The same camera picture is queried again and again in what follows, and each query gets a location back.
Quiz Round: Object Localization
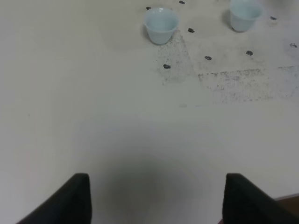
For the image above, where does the left light blue teacup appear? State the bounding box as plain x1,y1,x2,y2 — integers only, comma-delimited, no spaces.
144,7,179,45

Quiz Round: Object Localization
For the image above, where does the right light blue teacup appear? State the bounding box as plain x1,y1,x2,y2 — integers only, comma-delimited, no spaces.
229,0,263,32

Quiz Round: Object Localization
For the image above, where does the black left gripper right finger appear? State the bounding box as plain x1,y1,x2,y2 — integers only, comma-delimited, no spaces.
222,173,299,224

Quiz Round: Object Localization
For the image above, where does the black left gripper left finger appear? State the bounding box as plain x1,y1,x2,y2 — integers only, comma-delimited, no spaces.
19,173,93,224

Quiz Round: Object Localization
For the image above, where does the light blue teacup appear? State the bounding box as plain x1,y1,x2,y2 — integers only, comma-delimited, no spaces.
144,7,179,45
229,0,263,32

